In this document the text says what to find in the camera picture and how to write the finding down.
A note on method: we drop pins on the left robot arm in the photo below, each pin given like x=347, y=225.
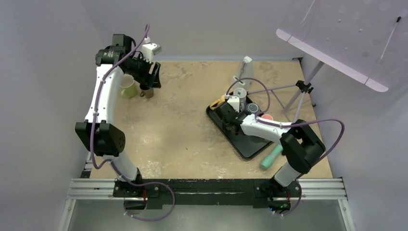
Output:
x=104, y=141

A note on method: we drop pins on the light grey mug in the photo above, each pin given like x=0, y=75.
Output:
x=241, y=93

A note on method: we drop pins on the white perforated board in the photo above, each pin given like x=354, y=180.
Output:
x=366, y=40

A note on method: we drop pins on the yellow mug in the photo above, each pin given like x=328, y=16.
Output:
x=216, y=103

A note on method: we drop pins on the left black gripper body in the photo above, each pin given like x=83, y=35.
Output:
x=139, y=69

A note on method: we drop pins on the dark teal mug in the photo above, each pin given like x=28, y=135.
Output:
x=251, y=108

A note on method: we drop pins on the pink mug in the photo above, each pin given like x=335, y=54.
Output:
x=265, y=117

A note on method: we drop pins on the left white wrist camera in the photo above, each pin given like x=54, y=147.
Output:
x=149, y=49

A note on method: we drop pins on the tripod stand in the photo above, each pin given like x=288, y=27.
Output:
x=303, y=88

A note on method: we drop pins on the brown mug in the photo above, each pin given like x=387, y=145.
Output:
x=149, y=93

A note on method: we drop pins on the teal bottle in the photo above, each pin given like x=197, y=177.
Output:
x=268, y=160

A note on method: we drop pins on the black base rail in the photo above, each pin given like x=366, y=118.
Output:
x=257, y=193

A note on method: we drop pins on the light green mug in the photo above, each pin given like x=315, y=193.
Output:
x=128, y=87

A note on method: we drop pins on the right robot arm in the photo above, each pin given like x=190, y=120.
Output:
x=300, y=144

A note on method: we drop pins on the black serving tray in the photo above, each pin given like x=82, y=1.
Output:
x=246, y=146

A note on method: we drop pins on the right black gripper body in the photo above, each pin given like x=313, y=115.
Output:
x=225, y=125

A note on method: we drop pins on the white metronome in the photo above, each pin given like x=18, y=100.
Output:
x=244, y=70

